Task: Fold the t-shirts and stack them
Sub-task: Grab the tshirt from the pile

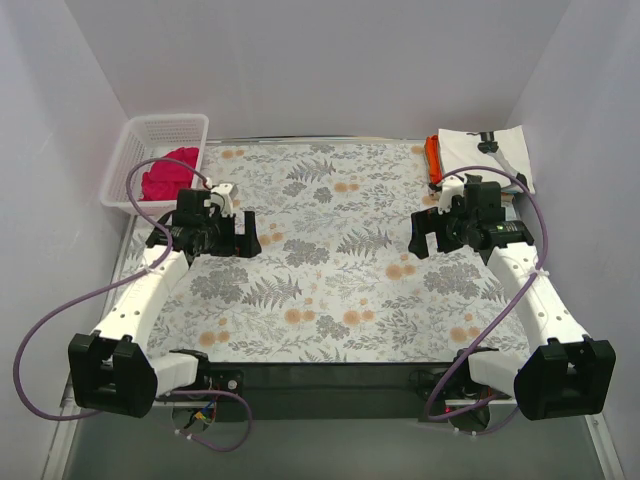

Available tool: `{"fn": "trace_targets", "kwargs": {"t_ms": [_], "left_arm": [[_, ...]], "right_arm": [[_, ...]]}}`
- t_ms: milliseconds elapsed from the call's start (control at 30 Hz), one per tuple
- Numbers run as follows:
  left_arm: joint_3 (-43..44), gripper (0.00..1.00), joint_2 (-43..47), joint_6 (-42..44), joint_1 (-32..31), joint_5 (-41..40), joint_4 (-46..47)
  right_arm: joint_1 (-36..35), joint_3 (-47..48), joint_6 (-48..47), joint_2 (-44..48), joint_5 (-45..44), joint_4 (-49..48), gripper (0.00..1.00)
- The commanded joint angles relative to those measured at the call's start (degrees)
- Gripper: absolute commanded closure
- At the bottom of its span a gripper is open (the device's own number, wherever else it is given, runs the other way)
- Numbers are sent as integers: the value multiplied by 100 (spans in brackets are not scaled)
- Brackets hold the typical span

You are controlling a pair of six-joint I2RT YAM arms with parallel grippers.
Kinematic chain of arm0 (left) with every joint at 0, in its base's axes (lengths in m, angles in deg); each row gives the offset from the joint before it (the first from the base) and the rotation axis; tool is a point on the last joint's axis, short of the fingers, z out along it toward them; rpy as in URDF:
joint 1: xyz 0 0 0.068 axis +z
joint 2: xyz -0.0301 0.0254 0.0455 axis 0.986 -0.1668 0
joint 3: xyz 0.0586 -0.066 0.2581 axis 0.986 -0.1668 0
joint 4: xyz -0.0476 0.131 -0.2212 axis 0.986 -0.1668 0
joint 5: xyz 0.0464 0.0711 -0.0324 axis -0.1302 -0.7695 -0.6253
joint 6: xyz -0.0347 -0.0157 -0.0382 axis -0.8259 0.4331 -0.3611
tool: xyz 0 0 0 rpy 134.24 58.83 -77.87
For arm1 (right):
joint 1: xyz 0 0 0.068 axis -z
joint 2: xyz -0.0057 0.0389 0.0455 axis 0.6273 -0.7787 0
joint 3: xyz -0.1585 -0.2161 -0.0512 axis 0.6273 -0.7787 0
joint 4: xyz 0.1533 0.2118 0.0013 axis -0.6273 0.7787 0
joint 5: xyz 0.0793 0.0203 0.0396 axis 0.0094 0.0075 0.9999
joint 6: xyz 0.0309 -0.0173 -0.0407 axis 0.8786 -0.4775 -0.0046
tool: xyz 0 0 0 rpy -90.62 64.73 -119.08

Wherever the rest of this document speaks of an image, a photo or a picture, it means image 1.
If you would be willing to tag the white plastic basket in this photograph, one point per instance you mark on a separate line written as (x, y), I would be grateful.
(146, 137)

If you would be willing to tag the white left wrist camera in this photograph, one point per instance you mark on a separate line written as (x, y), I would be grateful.
(222, 197)

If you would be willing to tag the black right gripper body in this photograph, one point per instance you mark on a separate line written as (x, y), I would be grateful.
(439, 230)

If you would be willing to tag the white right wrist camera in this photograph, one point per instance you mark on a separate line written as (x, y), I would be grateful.
(452, 186)

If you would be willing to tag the floral table mat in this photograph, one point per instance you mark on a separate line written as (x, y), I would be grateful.
(334, 280)

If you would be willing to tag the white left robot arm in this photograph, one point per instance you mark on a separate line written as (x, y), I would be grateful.
(110, 369)

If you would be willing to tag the magenta t shirt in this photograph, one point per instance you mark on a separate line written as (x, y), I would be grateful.
(164, 180)

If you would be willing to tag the white printed folded t shirt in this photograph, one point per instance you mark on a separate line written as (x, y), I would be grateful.
(503, 150)

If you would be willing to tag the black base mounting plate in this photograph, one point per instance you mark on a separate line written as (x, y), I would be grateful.
(314, 391)

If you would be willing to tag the orange folded t shirt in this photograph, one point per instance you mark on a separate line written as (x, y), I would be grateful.
(432, 156)

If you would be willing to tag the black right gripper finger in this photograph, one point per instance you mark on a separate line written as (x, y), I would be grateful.
(437, 224)
(418, 242)

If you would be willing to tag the aluminium frame rail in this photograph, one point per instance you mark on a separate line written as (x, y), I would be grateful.
(234, 428)

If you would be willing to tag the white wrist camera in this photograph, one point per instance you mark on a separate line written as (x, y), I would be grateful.
(222, 197)
(452, 186)

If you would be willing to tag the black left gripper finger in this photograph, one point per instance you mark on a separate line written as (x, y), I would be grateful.
(225, 244)
(248, 245)

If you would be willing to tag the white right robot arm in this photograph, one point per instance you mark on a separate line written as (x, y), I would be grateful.
(567, 373)

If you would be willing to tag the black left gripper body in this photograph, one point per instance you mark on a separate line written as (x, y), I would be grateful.
(228, 235)

